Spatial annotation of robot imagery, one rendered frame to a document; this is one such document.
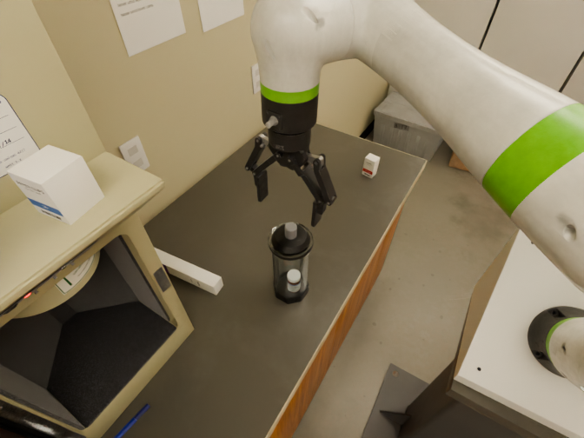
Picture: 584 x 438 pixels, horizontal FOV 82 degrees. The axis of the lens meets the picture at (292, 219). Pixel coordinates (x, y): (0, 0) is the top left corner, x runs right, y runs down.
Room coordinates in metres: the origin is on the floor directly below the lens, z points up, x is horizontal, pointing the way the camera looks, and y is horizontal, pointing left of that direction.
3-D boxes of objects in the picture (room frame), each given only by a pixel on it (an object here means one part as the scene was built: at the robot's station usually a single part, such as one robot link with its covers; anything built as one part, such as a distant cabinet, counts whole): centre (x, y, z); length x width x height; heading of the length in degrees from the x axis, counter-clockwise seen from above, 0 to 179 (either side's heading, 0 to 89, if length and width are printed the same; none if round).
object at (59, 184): (0.28, 0.25, 1.54); 0.05 x 0.05 x 0.06; 66
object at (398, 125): (2.58, -1.05, 0.17); 0.60 x 0.42 x 0.33; 56
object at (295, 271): (0.50, 0.00, 1.06); 0.11 x 0.11 x 0.21
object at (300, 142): (0.51, 0.00, 1.43); 0.08 x 0.07 x 0.09; 58
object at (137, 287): (0.31, 0.45, 1.19); 0.26 x 0.24 x 0.35; 148
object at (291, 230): (0.50, 0.00, 1.18); 0.09 x 0.09 x 0.07
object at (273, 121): (0.50, 0.01, 1.51); 0.12 x 0.09 x 0.06; 148
